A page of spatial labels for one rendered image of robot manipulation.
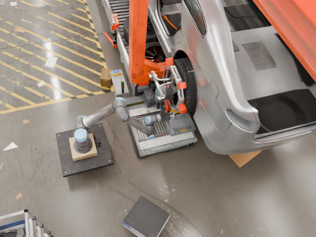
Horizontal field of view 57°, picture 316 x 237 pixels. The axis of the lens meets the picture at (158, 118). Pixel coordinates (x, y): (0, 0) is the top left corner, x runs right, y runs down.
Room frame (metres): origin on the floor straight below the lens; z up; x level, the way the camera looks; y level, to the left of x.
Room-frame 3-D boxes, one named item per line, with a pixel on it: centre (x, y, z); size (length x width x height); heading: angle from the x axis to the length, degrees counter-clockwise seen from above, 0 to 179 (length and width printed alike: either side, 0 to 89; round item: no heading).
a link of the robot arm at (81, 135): (1.58, 0.84, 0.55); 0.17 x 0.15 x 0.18; 13
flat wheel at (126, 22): (3.76, 0.45, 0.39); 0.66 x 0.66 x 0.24
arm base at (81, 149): (1.57, 0.84, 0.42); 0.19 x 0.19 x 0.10
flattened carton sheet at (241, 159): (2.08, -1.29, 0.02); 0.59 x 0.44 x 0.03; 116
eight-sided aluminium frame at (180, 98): (2.28, -0.12, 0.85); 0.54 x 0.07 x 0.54; 26
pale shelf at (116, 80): (2.58, 0.61, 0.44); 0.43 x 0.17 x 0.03; 26
